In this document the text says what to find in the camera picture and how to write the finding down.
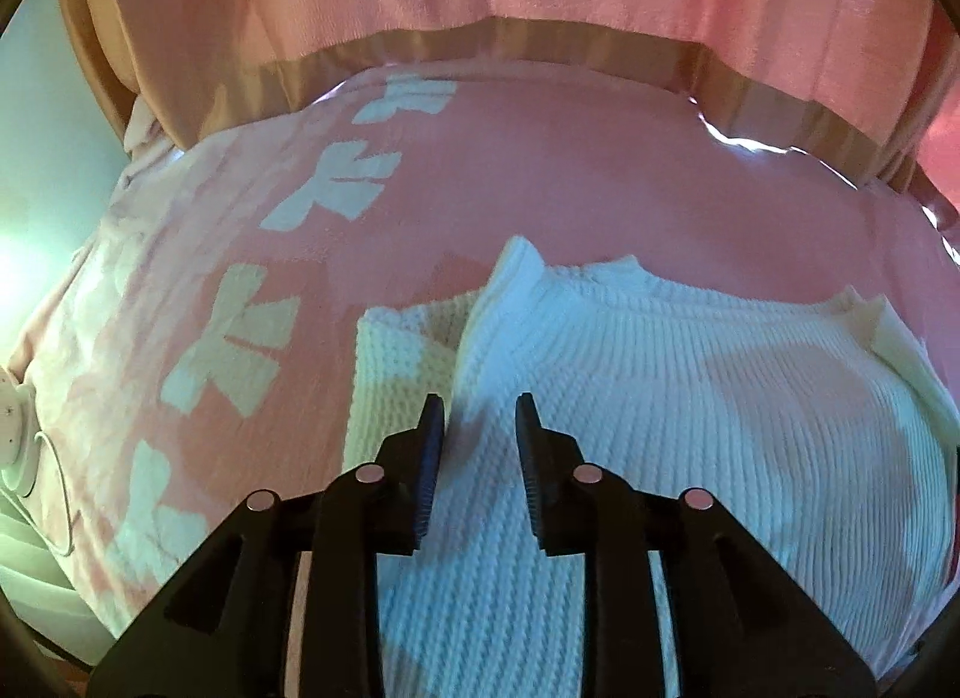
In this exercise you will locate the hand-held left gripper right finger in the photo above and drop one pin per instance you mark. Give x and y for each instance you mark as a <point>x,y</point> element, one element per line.
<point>531,465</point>

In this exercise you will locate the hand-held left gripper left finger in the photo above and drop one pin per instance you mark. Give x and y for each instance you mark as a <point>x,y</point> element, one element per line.
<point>429,458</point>

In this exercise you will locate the white red black knit sweater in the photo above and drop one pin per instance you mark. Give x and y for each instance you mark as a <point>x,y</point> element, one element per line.
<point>675,383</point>

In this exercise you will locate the pink blanket with white bows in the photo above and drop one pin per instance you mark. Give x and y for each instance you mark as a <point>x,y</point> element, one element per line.
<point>562,165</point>

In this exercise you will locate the white bed sheet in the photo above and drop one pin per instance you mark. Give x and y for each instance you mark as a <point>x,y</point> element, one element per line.
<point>37,578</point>

